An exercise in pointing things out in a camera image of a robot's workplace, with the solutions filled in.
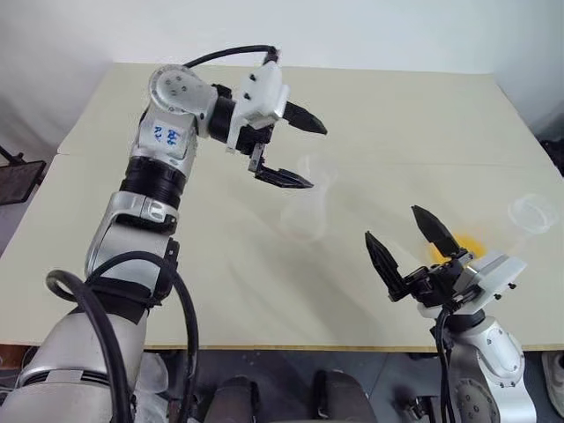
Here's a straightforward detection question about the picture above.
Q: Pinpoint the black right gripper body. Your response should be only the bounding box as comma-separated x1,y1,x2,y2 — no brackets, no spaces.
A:
389,249,481,308

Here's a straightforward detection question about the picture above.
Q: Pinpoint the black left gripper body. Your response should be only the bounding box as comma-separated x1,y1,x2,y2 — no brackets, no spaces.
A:
235,122,275,176

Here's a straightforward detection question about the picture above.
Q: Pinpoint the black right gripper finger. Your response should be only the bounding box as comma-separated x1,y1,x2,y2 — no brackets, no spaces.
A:
364,230,413,304
410,204,463,258

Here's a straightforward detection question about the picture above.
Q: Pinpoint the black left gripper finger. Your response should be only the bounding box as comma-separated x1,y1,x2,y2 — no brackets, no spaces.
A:
254,164,315,190
283,100,330,136

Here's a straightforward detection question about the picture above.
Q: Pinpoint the cup of orange liquid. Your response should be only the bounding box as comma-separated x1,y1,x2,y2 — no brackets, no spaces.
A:
427,232,487,262

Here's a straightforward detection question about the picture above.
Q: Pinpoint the dark rounded shape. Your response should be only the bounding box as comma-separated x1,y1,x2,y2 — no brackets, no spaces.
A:
311,369,376,423
210,374,262,423

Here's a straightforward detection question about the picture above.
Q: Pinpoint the dark bag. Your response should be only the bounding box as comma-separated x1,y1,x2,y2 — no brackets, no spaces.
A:
538,108,564,178

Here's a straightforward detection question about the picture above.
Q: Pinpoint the white shoe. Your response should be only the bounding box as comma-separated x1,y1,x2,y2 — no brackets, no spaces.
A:
540,351,564,407

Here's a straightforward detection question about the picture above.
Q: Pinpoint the black mesh stand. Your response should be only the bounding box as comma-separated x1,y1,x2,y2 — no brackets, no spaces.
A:
0,144,48,207

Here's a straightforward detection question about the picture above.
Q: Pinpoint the clear plastic bag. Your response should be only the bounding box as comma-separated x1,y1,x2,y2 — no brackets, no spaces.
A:
131,352,171,423

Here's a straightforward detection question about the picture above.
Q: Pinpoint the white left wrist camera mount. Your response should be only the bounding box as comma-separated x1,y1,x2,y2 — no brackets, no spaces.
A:
226,60,291,155

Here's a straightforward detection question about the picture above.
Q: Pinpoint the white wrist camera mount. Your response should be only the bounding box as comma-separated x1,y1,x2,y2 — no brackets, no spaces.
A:
226,60,291,155
418,248,528,317

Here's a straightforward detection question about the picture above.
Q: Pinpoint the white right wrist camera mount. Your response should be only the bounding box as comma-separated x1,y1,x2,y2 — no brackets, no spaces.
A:
418,248,528,317

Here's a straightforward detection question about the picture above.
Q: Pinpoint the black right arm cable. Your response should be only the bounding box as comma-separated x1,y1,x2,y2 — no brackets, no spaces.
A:
433,307,457,423

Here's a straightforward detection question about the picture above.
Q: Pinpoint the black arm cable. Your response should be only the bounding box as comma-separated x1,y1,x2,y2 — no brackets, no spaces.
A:
45,43,283,423
433,307,457,423

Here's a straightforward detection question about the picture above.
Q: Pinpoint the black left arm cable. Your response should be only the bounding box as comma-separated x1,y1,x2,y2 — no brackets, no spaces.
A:
45,43,283,423

